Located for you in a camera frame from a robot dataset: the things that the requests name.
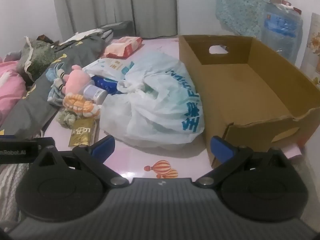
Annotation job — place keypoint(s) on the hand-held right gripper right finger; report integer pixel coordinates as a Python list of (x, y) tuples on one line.
[(221, 146)]

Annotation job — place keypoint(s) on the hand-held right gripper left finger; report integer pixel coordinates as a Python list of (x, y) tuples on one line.
[(106, 145)]

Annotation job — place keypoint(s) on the small clear jar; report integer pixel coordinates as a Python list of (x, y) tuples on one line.
[(93, 92)]

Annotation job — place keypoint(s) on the brown cardboard box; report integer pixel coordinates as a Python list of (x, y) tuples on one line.
[(232, 87)]

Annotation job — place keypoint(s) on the blue wet wipes pack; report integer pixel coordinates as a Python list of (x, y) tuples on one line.
[(106, 83)]

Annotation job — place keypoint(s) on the white plastic bag blue print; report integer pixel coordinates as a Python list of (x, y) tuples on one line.
[(155, 105)]

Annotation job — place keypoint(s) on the light blue fuzzy cloth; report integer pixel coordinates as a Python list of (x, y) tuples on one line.
[(53, 97)]

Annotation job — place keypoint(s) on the pink plush toy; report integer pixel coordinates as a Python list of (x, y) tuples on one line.
[(76, 80)]

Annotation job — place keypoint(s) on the gold foil packet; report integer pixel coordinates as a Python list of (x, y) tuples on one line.
[(81, 132)]

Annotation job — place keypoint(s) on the grey striped cloth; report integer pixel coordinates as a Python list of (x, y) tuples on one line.
[(10, 192)]

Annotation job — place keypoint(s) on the green knit cloth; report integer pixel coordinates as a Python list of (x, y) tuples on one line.
[(63, 118)]

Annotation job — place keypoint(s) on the grey blanket yellow print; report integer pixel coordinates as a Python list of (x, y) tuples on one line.
[(37, 100)]

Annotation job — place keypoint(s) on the pink blanket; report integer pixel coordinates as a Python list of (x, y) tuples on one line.
[(10, 87)]

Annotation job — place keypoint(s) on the white plastic bag orange print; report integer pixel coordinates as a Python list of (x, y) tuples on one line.
[(110, 66)]

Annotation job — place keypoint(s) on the green fuzzy cushion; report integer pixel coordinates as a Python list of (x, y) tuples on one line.
[(37, 55)]

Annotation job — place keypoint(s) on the red tissue pack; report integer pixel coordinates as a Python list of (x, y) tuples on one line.
[(122, 46)]

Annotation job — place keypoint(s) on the white paper sheet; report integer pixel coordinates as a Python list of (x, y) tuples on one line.
[(75, 37)]

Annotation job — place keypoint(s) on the large clear water jug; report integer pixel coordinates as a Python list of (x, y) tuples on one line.
[(280, 30)]

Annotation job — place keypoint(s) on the grey curtain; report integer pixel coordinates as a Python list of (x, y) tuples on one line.
[(100, 5)]

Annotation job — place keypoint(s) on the teal speckled foam mat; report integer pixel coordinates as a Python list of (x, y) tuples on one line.
[(240, 5)]

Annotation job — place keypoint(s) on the floral wall poster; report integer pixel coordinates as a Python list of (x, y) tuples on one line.
[(313, 45)]

